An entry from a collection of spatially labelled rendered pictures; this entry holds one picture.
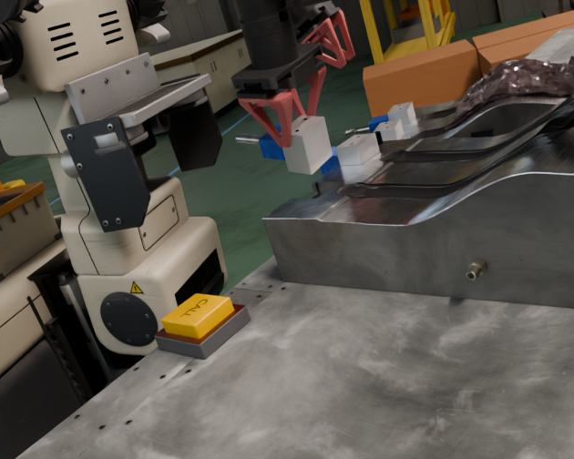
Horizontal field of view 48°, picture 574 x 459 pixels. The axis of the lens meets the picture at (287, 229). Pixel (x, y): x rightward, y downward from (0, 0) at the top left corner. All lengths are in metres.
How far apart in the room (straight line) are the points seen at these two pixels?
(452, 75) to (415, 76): 0.20
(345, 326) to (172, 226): 0.53
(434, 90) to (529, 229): 3.22
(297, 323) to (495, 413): 0.26
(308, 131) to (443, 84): 3.06
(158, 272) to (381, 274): 0.41
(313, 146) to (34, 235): 0.68
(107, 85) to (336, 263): 0.46
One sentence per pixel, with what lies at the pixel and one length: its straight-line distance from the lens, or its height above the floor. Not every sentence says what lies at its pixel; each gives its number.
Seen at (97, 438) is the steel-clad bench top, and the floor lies 0.80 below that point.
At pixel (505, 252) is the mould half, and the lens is 0.63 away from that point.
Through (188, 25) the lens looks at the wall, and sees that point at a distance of 9.32.
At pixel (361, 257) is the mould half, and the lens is 0.72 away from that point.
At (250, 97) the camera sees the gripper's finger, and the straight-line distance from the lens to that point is 0.75.
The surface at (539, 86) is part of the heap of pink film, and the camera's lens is 1.00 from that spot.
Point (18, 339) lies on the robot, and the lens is 1.19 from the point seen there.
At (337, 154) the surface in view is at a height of 0.91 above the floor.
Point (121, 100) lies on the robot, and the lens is 1.02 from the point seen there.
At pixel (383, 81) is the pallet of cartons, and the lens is 3.77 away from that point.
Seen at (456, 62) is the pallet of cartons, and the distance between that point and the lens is 3.79.
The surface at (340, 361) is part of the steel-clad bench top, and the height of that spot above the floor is 0.80.
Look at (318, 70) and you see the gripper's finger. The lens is 0.78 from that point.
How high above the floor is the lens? 1.14
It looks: 20 degrees down
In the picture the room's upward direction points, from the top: 18 degrees counter-clockwise
